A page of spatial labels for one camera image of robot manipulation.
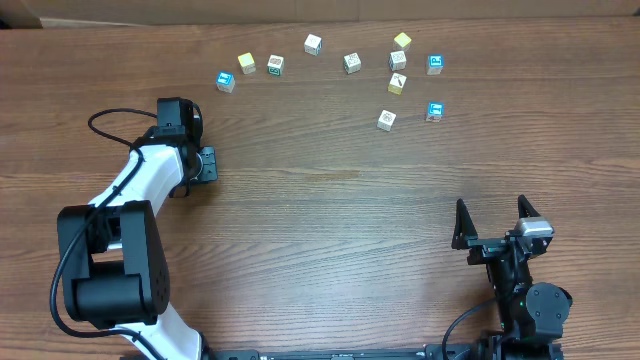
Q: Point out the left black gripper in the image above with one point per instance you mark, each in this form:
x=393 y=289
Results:
x=209 y=169

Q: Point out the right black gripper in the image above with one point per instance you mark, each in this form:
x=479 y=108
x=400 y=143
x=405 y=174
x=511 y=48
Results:
x=466 y=238

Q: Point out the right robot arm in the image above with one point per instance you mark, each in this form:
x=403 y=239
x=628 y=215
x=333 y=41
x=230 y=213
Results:
x=531 y=314

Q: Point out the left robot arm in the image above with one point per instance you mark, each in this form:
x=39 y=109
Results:
x=112 y=278

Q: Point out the blue top block left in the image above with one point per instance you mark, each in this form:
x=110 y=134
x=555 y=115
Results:
x=225 y=82

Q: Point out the yellow top block left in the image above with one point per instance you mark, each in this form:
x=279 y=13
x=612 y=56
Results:
x=247 y=63

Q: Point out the blue top block right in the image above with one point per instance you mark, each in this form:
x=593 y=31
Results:
x=435 y=112

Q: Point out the block with green B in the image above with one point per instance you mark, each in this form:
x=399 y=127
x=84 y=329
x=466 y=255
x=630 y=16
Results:
x=275 y=65

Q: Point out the white block grape picture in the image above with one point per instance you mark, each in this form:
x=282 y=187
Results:
x=386 y=120

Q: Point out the white block top centre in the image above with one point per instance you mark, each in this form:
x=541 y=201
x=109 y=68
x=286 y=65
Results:
x=313 y=45

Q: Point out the blue P block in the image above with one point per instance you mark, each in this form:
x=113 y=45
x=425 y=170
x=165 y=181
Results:
x=435 y=64

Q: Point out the yellow block with tool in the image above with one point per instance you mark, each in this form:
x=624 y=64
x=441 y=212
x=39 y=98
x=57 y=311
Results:
x=397 y=83

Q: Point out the white block green pattern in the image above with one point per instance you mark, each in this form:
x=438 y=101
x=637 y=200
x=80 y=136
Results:
x=352 y=63

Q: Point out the white block blue pattern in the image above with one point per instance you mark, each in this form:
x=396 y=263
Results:
x=397 y=60

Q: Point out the yellow top block right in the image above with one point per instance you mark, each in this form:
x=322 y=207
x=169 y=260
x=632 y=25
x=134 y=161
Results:
x=402 y=42

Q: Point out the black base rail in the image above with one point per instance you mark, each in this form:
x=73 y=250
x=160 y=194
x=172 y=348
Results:
x=429 y=352

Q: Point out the cardboard wall panel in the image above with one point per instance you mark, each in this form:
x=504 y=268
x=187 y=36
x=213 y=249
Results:
x=69 y=13

